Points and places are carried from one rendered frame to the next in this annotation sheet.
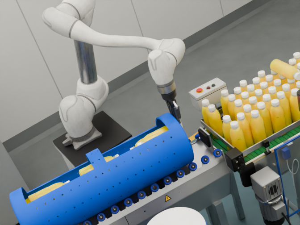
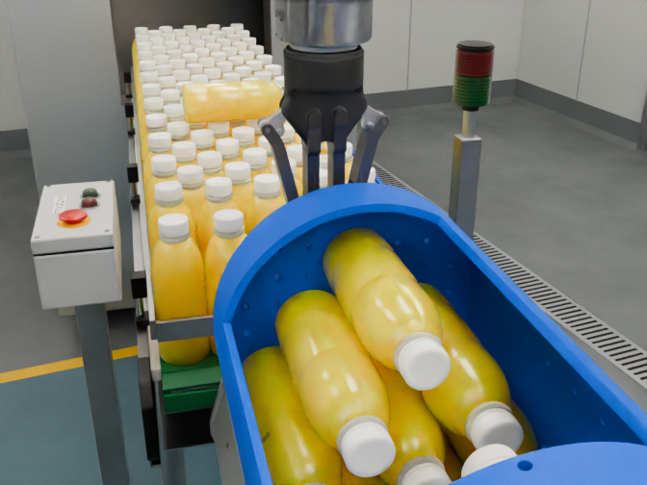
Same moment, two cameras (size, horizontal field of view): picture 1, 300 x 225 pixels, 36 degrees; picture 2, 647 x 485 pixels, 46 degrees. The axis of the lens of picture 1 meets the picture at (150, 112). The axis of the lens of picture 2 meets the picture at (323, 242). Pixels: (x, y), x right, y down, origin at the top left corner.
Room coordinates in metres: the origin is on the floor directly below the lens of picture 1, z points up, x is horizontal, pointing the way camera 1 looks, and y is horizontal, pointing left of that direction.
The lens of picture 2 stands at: (1.95, 0.60, 1.50)
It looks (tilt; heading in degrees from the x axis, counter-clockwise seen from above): 25 degrees down; 270
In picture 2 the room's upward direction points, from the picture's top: straight up
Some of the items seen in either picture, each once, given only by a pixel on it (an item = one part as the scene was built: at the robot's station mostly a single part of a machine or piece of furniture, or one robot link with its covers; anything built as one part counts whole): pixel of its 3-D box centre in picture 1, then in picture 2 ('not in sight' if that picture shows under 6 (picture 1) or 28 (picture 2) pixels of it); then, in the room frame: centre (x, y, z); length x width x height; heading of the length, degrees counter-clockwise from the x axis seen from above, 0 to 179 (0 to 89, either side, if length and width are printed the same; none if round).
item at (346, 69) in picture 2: (169, 97); (323, 92); (1.96, -0.12, 1.32); 0.08 x 0.07 x 0.09; 14
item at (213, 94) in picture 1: (208, 94); (80, 240); (2.30, -0.36, 1.05); 0.20 x 0.10 x 0.10; 104
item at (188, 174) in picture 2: (237, 90); (190, 175); (2.16, -0.50, 1.09); 0.04 x 0.04 x 0.02
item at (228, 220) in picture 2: (211, 107); (228, 221); (2.08, -0.32, 1.09); 0.04 x 0.04 x 0.02
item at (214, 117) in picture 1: (215, 122); (232, 288); (2.08, -0.32, 0.99); 0.07 x 0.07 x 0.19
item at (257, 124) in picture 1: (258, 129); not in sight; (1.90, -0.50, 0.99); 0.07 x 0.07 x 0.19
